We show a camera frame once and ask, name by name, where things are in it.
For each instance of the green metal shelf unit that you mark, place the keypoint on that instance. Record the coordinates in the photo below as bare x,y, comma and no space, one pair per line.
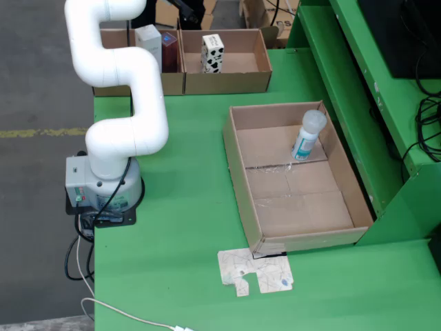
344,120

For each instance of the black monitor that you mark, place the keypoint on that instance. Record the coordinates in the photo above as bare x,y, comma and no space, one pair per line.
396,31

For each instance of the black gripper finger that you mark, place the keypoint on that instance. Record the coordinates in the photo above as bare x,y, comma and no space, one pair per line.
187,12

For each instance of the red carton box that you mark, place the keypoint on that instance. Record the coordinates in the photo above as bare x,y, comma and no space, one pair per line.
169,51

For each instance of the cow print carton box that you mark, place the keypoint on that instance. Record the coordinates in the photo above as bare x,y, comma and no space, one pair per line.
212,57

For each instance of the white carton box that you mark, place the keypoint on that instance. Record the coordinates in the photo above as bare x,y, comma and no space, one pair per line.
149,38

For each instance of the scribbled flat cardboard piece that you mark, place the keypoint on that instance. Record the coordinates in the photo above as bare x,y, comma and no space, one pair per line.
262,272

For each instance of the printed brown cardboard box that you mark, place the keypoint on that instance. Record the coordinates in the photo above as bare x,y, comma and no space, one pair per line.
258,13

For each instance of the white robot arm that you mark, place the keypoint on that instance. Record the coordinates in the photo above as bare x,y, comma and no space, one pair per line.
148,113

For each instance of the white bottle with teal label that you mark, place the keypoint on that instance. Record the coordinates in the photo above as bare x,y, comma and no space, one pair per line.
305,143

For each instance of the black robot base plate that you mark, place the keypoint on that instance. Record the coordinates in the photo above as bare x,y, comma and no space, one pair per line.
127,220

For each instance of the shallow cardboard tray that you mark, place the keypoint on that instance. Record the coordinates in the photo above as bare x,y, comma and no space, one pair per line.
299,213

